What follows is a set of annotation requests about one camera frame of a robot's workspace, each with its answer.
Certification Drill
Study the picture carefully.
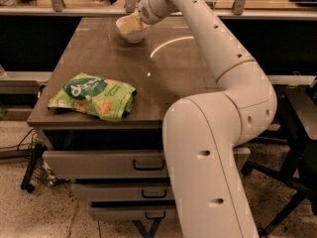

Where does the grey drawer cabinet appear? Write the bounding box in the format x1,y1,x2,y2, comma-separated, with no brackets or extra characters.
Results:
27,16,252,222

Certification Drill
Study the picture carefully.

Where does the grey drawer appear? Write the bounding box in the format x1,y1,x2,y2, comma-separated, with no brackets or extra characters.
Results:
71,179,173,202
43,147,252,180
88,203,177,221

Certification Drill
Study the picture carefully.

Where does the black office chair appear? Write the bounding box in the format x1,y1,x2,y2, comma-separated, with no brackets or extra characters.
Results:
242,87,317,238

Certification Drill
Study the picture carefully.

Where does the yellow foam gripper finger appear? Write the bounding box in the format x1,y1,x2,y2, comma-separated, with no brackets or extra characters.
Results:
119,13,143,34

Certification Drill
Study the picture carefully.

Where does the white ceramic bowl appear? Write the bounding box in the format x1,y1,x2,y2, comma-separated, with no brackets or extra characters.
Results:
116,16,150,44

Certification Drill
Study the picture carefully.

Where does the top grey drawer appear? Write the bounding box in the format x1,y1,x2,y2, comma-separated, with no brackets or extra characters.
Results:
43,147,252,180

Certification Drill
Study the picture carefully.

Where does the bottom grey drawer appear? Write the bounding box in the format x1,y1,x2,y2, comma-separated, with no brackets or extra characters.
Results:
88,203,177,221

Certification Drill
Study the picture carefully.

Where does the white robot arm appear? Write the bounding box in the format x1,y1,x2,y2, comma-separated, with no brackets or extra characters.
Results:
137,0,277,238

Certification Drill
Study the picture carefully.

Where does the middle grey drawer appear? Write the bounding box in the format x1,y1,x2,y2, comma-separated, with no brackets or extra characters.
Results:
71,179,173,202

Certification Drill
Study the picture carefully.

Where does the black wheeled wire cart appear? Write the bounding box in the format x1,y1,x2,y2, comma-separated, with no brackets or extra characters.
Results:
21,143,57,193

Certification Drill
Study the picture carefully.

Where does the green chip bag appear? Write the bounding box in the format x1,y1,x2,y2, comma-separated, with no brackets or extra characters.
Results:
48,72,136,122

